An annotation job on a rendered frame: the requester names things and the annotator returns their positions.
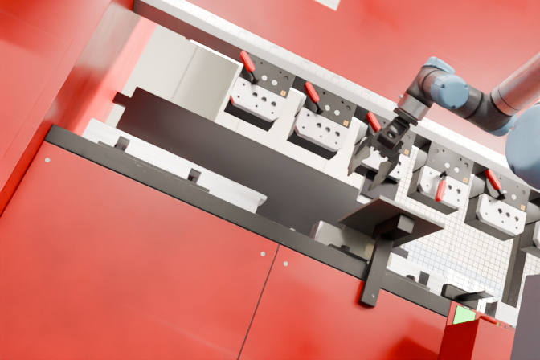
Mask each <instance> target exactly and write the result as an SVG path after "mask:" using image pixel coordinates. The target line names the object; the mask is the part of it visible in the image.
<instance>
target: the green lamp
mask: <svg viewBox="0 0 540 360"><path fill-rule="evenodd" d="M474 317H475V313H474V312H472V311H469V310H467V309H464V308H462V307H460V306H457V310H456V316H455V320H454V323H453V324H456V323H461V322H464V321H471V320H474Z"/></svg>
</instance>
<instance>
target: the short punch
mask: <svg viewBox="0 0 540 360"><path fill-rule="evenodd" d="M375 175H376V174H373V173H371V172H370V171H367V172H365V173H364V176H363V179H362V183H361V186H360V189H359V192H358V199H357V201H359V202H360V203H363V204H366V203H368V202H369V201H371V200H372V199H374V198H377V197H378V196H379V195H382V196H383V197H385V198H388V199H390V200H392V201H393V200H394V197H395V192H396V189H397V186H398V185H397V184H395V183H393V182H391V181H388V180H386V179H384V180H383V181H382V182H381V183H380V184H379V185H378V186H377V187H376V188H374V189H373V190H371V191H368V190H369V187H370V184H371V183H372V182H373V181H374V176H375Z"/></svg>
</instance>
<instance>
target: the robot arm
mask: <svg viewBox="0 0 540 360"><path fill-rule="evenodd" d="M454 74H455V70H454V69H453V68H452V67H451V66H449V65H448V64H446V63H445V62H444V61H442V60H440V59H438V58H436V57H430V58H429V59H428V60H427V62H426V63H425V64H424V65H423V66H422V67H421V68H420V70H419V72H418V74H417V75H416V77H415V78H414V79H413V81H412V82H411V84H410V85H409V87H408V88H407V90H406V91H405V93H404V96H403V95H401V94H400V95H399V98H400V99H401V100H399V102H398V103H397V104H396V106H398V107H397V108H396V107H395V108H394V109H393V112H394V113H396V114H397V115H398V116H397V117H394V118H393V120H392V121H391V122H390V123H389V124H388V125H387V126H386V128H383V127H381V128H380V130H379V131H376V133H377V134H376V135H374V134H371V135H370V136H369V137H368V138H366V139H365V140H364V141H362V143H361V144H360V146H359V147H358V149H357V151H356V153H355V155H354V158H353V160H352V162H351V163H350V166H349V169H348V172H347V176H348V177H349V176H350V175H351V174H352V173H353V172H354V170H355V168H356V167H357V166H360V164H361V162H362V161H363V160H365V159H367V158H368V157H370V155H371V153H370V149H371V147H374V149H373V151H379V152H380V153H382V154H383V158H386V157H387V158H389V159H387V160H386V161H384V162H380V164H379V166H378V173H377V174H376V175H375V176H374V181H373V182H372V183H371V184H370V187H369V190H368V191H371V190H373V189H374V188H376V187H377V186H378V185H379V184H380V183H381V182H382V181H383V180H384V179H385V178H386V177H387V176H388V175H389V174H390V173H391V172H392V171H393V170H394V169H395V167H396V166H397V165H398V162H399V156H400V154H401V153H400V152H399V150H400V149H402V146H403V144H404V141H402V140H401V139H402V138H403V136H404V135H405V134H406V133H407V131H408V130H409V128H410V127H411V126H410V125H409V124H412V125H414V126H415V127H416V126H417V124H418V123H419V122H418V121H422V119H423V118H424V117H425V116H426V114H427V113H428V111H429V110H430V108H431V106H433V104H434V103H436V104H438V105H439V106H440V107H442V108H446V109H447V110H448V111H450V112H452V113H454V114H456V115H457V116H459V117H461V118H463V119H465V120H467V121H468V122H470V123H472V124H474V125H475V126H477V127H479V128H481V130H483V131H485V132H487V133H490V134H492V135H494V136H496V137H502V136H505V135H506V134H507V133H509V134H508V137H507V139H506V143H505V159H506V161H507V164H508V166H509V168H510V170H511V171H512V172H513V173H514V174H515V175H516V176H517V177H519V178H520V179H522V180H523V181H524V182H525V183H526V184H527V185H529V186H531V187H533V188H534V189H536V190H540V52H539V53H538V54H537V55H536V56H535V57H533V58H532V59H531V60H529V61H528V62H527V63H525V64H524V65H523V66H522V67H520V68H519V69H518V70H516V72H515V73H514V74H512V75H511V76H510V77H508V78H507V79H506V80H504V81H503V82H502V83H501V84H499V85H498V86H497V87H495V89H494V90H492V91H491V92H490V93H489V94H485V93H483V92H482V91H480V90H478V89H476V88H474V87H473V86H472V85H470V84H467V83H466V82H465V81H464V80H463V79H461V78H460V77H459V76H456V75H454ZM538 97H539V101H537V102H535V103H534V104H532V105H531V107H530V108H528V109H527V110H526V111H524V112H523V113H522V114H521V115H520V116H519V117H518V118H517V114H516V113H518V112H519V111H521V110H522V109H523V108H524V107H526V106H527V105H528V104H530V103H531V102H533V101H534V100H536V99H537V98H538ZM513 127H514V128H513ZM511 128H513V129H511Z"/></svg>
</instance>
